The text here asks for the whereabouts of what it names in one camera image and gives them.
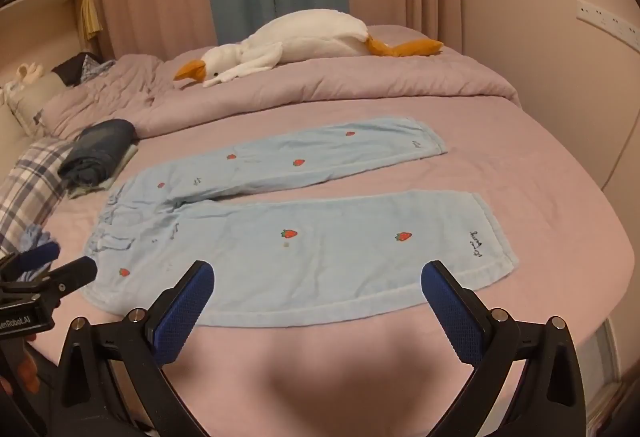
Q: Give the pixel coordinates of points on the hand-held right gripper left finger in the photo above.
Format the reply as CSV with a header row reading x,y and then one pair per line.
x,y
184,313

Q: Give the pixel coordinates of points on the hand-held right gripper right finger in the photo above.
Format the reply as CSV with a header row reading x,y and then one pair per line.
x,y
451,313

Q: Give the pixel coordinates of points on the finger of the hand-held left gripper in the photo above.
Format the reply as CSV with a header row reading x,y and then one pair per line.
x,y
42,253
75,271

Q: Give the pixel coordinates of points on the light blue strawberry print pants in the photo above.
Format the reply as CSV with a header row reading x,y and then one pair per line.
x,y
300,267

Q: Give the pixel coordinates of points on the light blue cloth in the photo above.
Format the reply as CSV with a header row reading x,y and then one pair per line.
x,y
32,236

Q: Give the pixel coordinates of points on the plaid cloth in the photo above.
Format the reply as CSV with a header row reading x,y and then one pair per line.
x,y
30,177

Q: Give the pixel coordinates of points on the folded dark jeans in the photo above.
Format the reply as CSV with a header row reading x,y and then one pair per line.
x,y
100,147

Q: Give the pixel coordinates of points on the grey cushion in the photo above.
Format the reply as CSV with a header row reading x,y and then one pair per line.
x,y
40,99

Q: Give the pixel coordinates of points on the small white plush toy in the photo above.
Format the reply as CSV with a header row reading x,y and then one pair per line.
x,y
24,73

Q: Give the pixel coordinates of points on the dark clothes pile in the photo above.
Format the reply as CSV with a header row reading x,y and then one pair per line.
x,y
82,67

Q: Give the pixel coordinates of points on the white shelf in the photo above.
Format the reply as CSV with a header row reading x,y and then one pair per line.
x,y
40,17

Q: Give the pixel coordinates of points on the yellow hanging cloth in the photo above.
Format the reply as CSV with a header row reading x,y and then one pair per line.
x,y
90,14

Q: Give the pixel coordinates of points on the pink quilt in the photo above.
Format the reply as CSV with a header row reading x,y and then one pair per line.
x,y
350,87

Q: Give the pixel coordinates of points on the white goose plush toy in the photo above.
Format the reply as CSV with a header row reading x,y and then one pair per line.
x,y
310,37

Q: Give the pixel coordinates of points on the white wall socket strip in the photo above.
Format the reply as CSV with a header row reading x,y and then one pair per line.
x,y
605,19

